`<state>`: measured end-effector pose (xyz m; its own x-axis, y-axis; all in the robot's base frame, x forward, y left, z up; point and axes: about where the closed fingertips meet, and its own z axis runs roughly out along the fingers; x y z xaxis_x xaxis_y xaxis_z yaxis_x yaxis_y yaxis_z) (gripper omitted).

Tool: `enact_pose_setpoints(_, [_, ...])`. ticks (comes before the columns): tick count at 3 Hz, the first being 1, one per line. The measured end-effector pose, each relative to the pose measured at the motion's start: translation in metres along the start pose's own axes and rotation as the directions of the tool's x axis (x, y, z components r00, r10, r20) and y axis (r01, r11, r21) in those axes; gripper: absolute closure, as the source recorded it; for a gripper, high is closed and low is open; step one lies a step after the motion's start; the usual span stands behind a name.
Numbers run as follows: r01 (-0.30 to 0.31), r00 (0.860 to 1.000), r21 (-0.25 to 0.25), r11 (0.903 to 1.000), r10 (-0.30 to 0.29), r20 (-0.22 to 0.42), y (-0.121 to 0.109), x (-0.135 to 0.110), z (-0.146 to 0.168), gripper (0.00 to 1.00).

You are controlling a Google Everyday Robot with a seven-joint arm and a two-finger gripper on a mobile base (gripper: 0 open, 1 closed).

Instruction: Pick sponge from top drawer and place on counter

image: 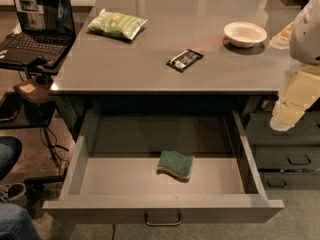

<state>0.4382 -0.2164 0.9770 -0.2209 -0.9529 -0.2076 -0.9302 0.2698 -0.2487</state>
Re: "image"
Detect open grey top drawer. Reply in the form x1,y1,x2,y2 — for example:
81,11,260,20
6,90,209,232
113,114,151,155
43,111,284,226

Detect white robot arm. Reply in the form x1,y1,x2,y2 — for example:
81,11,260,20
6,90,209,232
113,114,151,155
270,0,320,131

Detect black open laptop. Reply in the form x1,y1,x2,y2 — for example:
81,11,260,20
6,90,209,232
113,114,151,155
0,0,76,68

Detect black floor cables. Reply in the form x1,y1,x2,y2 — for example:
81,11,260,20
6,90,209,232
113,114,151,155
39,126,70,177

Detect green chip bag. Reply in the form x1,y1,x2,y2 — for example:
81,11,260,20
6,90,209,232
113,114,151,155
87,9,147,41

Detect grey sneaker shoe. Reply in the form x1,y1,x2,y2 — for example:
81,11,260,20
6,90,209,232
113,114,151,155
0,183,26,202

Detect white bowl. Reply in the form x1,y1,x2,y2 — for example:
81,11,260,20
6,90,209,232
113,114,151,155
224,22,267,48

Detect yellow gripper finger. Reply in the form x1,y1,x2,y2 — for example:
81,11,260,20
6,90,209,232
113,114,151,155
270,64,320,131
269,22,293,49

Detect black snack bar wrapper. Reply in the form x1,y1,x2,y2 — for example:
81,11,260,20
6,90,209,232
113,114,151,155
167,49,203,73

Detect dark jeans knee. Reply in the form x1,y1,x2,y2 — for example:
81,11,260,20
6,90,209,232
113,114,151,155
0,136,22,181

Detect blue jeans leg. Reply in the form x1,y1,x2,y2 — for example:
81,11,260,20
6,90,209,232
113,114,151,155
0,203,42,240

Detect brown box with label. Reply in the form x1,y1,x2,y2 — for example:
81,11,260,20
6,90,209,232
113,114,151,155
14,79,53,105

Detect green yellow sponge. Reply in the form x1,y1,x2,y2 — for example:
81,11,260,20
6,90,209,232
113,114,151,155
157,150,194,180

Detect metal drawer handle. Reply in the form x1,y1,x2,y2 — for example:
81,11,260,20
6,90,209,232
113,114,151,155
144,211,181,227

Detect black laptop stand table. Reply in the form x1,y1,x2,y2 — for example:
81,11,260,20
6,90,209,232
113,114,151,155
0,58,74,186

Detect grey side drawer cabinet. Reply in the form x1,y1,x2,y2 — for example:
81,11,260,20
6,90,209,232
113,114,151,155
242,96,320,189

